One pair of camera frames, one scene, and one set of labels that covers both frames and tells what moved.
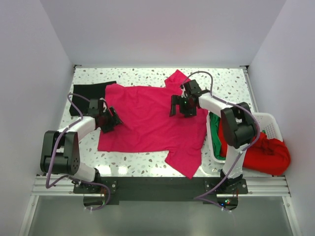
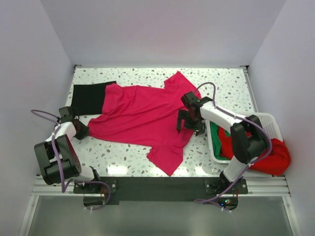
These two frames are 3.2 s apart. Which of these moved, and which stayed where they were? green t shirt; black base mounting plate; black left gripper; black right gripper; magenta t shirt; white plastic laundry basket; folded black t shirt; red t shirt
Moved: black left gripper; black right gripper; magenta t shirt
Stayed: red t shirt; black base mounting plate; green t shirt; folded black t shirt; white plastic laundry basket
